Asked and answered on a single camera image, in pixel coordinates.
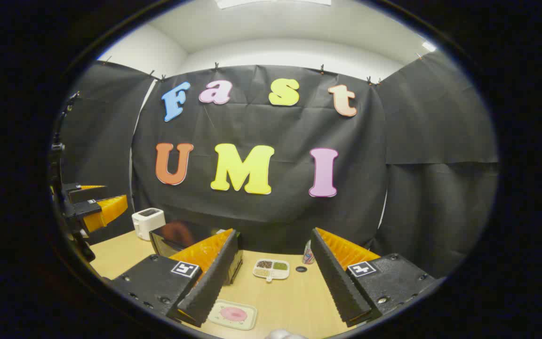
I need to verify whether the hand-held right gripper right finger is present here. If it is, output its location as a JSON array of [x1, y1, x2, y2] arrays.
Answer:
[[310, 227, 436, 328]]

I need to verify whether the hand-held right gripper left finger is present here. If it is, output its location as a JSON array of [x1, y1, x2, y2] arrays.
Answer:
[[111, 229, 243, 328]]

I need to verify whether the cream square plate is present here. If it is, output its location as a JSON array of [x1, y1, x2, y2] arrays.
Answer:
[[207, 299, 258, 331]]

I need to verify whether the pink ham slice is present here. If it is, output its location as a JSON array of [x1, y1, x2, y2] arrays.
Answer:
[[220, 306, 248, 323]]

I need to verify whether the black electric oven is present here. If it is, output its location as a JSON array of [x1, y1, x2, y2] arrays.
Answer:
[[149, 220, 244, 286]]

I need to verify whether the white toaster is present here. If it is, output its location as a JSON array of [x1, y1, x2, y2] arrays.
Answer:
[[132, 208, 166, 241]]

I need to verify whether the white divided snack plate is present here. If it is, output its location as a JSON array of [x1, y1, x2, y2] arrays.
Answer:
[[253, 258, 290, 282]]

